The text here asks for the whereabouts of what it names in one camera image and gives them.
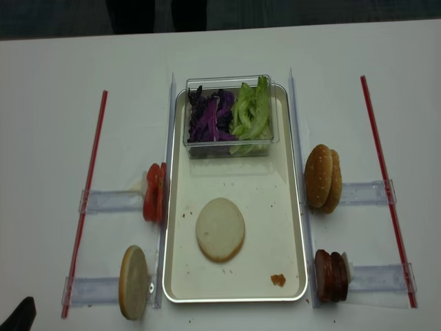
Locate bun bottom on tray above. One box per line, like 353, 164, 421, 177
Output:
196, 197, 245, 263

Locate lower right clear rail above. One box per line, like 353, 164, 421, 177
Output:
349, 263, 417, 292

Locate right long clear rail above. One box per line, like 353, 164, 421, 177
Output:
288, 68, 320, 308

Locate orange food scrap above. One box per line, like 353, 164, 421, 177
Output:
270, 274, 286, 287

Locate meat patty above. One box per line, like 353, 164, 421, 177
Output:
331, 252, 349, 302
314, 250, 334, 302

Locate sesame bun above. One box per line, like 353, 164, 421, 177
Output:
321, 150, 342, 214
304, 144, 333, 208

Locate rear meat patty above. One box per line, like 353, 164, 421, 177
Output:
331, 252, 349, 302

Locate right red strip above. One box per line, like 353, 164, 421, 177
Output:
360, 75, 418, 309

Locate beige metal tray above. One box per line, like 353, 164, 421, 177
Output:
163, 86, 307, 303

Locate left red strip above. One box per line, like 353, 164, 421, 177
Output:
61, 90, 108, 319

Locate clear plastic salad box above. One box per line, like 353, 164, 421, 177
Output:
183, 74, 278, 159

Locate tomato slice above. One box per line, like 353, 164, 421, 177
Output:
156, 162, 167, 223
141, 163, 160, 221

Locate purple cabbage leaves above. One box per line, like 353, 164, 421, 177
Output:
187, 86, 237, 143

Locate green lettuce leaves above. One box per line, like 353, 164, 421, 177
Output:
229, 76, 273, 142

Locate lower left clear rail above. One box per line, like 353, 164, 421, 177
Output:
61, 277, 120, 307

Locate long clear rail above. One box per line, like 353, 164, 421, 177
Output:
152, 73, 176, 309
288, 68, 320, 308

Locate black object table corner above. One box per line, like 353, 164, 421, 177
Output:
0, 297, 37, 331

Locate upper right clear rail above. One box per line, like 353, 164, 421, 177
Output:
340, 180, 397, 205

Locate rear sesame bun top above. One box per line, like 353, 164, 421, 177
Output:
321, 150, 342, 214

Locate white pusher behind tomatoes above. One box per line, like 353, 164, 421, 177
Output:
130, 171, 148, 199

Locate standing bun slice left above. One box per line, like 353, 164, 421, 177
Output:
119, 245, 149, 321

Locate left long clear rail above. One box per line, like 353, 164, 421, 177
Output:
152, 73, 176, 309

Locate front sesame bun top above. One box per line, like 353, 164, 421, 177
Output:
304, 144, 333, 208

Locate white pusher behind patties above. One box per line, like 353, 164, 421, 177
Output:
341, 252, 353, 284

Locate red strip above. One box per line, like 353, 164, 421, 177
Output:
360, 75, 418, 309
61, 90, 108, 319

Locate upper left clear rail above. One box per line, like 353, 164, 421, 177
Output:
79, 190, 144, 214

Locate front meat patty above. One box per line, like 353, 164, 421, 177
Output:
314, 250, 334, 302

